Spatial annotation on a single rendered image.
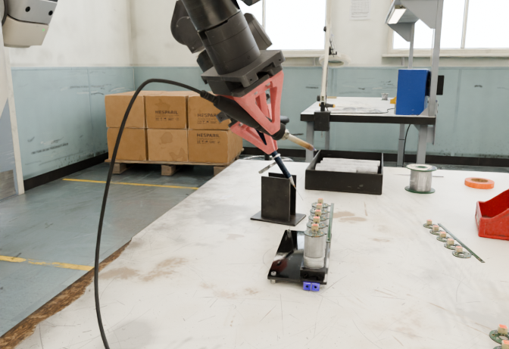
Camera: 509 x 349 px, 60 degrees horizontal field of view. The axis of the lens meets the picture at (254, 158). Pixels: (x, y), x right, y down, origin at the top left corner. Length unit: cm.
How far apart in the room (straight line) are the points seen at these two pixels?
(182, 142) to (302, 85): 155
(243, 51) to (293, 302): 29
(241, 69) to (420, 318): 33
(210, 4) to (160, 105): 364
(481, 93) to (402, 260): 441
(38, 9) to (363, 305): 69
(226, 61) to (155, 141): 369
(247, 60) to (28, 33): 47
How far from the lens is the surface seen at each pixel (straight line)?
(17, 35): 87
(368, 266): 62
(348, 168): 107
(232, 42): 52
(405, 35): 381
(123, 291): 57
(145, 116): 423
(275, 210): 76
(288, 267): 58
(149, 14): 549
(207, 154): 407
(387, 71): 488
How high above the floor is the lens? 101
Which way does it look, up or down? 12 degrees down
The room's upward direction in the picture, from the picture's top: straight up
